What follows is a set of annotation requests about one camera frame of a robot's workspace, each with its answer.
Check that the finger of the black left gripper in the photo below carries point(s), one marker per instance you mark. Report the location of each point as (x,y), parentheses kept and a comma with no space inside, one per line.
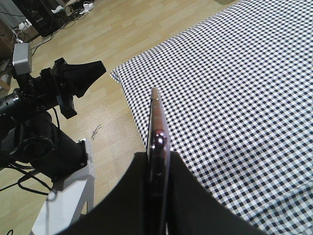
(67,106)
(76,79)

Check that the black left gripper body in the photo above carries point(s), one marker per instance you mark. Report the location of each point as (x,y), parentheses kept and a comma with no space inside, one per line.
(44,91)

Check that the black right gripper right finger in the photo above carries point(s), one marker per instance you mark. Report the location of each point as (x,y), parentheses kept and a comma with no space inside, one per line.
(191,210)

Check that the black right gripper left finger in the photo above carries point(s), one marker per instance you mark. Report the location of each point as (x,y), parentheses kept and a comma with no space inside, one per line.
(122,211)

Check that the black foldable smartphone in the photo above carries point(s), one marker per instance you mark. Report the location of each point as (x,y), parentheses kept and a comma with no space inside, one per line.
(158,153)

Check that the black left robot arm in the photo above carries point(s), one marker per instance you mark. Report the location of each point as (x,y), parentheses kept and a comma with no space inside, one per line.
(27,133)

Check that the black white checkered bedsheet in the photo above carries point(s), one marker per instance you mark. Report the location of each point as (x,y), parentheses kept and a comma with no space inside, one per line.
(237,91)

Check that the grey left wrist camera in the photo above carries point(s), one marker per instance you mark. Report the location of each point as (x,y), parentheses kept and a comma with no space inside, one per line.
(22,58)

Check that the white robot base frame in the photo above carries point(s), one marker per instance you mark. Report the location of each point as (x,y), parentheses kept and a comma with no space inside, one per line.
(65,202)

